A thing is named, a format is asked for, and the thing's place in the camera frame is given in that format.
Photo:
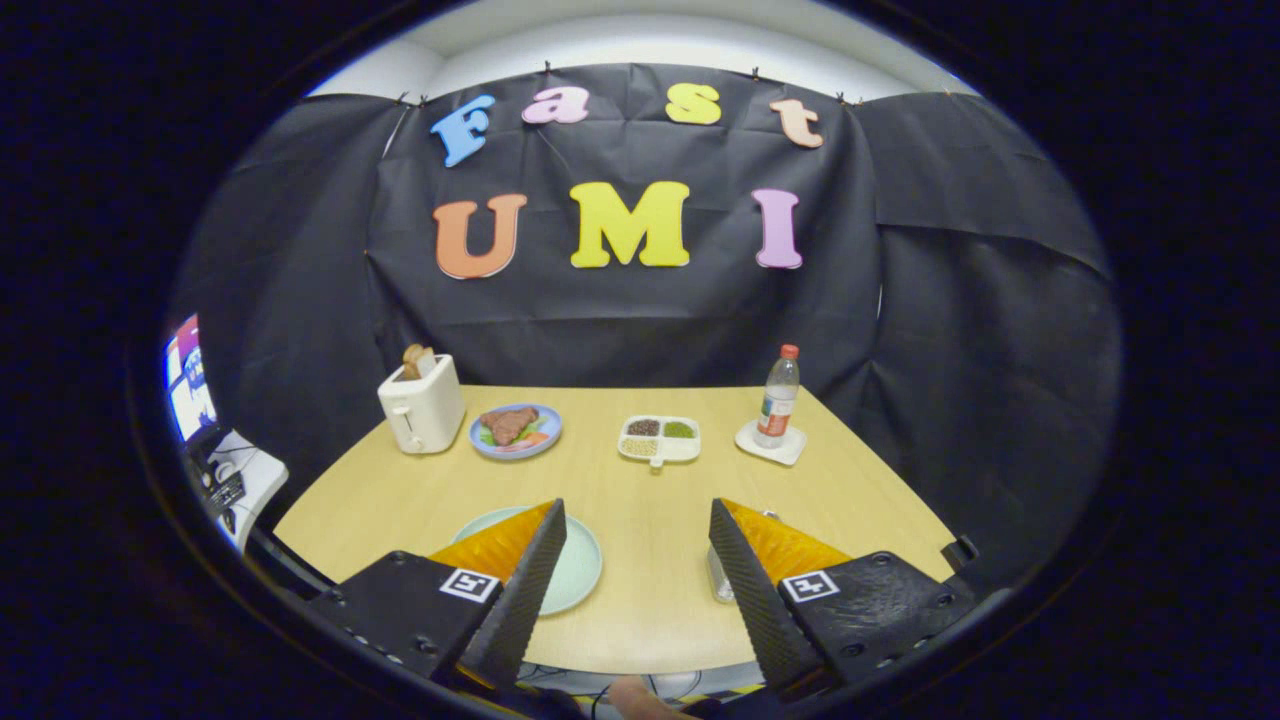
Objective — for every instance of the white divided bean dish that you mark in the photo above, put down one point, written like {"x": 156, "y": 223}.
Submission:
{"x": 680, "y": 450}

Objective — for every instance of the white square coaster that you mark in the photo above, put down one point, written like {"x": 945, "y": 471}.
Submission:
{"x": 790, "y": 450}

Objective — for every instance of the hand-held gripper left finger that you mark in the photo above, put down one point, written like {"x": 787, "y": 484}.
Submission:
{"x": 520, "y": 600}

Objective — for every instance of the black backdrop cloth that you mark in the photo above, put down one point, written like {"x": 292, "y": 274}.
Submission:
{"x": 640, "y": 320}

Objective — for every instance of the toast bread slice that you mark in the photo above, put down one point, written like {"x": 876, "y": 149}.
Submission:
{"x": 413, "y": 360}

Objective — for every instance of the clear plastic water bottle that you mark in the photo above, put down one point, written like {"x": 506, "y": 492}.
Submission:
{"x": 778, "y": 400}

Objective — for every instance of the blue plate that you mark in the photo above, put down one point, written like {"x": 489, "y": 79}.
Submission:
{"x": 550, "y": 425}

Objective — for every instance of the white side desk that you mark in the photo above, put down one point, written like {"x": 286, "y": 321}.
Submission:
{"x": 262, "y": 470}

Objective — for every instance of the pale green plate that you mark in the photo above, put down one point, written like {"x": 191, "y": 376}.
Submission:
{"x": 575, "y": 570}

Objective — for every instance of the black table bracket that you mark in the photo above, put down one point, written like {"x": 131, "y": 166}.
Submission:
{"x": 962, "y": 553}

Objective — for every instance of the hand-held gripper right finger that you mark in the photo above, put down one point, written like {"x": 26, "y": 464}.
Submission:
{"x": 755, "y": 600}

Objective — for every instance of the white toaster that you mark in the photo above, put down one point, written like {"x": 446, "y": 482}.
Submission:
{"x": 425, "y": 410}

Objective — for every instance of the computer monitor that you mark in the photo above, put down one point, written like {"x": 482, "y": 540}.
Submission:
{"x": 190, "y": 390}

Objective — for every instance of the brown steak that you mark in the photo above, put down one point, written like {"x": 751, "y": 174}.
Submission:
{"x": 510, "y": 422}

